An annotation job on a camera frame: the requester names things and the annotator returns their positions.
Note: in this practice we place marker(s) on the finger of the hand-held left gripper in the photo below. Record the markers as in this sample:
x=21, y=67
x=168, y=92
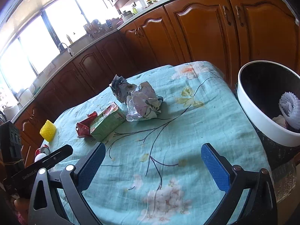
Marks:
x=58, y=153

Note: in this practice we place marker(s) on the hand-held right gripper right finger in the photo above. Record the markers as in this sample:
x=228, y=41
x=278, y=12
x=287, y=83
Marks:
x=215, y=166

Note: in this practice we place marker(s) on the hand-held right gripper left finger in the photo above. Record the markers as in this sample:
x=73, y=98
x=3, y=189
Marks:
x=91, y=166

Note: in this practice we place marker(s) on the white round bin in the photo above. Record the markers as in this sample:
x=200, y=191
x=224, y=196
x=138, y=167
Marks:
x=255, y=117

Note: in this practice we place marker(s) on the pale wrapper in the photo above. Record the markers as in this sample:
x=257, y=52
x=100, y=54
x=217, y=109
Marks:
x=280, y=121

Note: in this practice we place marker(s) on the large white foam net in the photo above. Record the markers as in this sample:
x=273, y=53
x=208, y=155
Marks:
x=290, y=109

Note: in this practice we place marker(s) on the person's left hand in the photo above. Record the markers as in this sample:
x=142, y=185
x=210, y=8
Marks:
x=22, y=206

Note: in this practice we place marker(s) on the red drink can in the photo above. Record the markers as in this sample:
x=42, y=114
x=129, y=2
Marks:
x=43, y=149

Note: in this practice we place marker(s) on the small white foam net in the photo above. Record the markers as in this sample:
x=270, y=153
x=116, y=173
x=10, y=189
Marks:
x=39, y=157

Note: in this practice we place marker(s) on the yellow foam fruit net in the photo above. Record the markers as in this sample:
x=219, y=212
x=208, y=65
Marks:
x=48, y=131

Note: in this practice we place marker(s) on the red snack wrapper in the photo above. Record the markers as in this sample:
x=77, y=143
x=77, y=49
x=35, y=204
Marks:
x=84, y=126

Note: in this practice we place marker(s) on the red and green carton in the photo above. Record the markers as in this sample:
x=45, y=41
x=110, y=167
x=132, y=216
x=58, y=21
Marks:
x=107, y=123

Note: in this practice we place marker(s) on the teal floral tablecloth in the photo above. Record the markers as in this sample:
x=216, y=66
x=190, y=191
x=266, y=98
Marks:
x=175, y=126

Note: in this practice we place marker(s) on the crumpled white plastic bag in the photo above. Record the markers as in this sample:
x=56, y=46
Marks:
x=143, y=103

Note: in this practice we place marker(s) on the crumpled silver wrapper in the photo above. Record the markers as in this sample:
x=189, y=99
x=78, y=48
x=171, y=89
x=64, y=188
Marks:
x=119, y=88

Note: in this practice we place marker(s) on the curved sink faucet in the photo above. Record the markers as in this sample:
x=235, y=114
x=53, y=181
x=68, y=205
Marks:
x=64, y=48

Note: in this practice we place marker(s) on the kitchen utensil cluster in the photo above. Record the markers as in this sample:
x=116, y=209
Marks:
x=98, y=27

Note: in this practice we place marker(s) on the wooden lower cabinets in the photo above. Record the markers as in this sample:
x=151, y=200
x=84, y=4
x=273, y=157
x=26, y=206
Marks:
x=199, y=32

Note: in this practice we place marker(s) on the kitchen window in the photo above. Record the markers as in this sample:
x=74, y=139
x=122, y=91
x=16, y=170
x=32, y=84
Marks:
x=58, y=18

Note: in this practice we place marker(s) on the green bottle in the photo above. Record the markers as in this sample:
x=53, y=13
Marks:
x=134, y=10

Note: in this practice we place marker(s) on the pale kitchen countertop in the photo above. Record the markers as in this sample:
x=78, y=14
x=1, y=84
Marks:
x=145, y=10

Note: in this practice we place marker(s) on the row of seasoning bottles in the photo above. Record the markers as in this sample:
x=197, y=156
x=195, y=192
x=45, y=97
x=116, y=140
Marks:
x=151, y=0

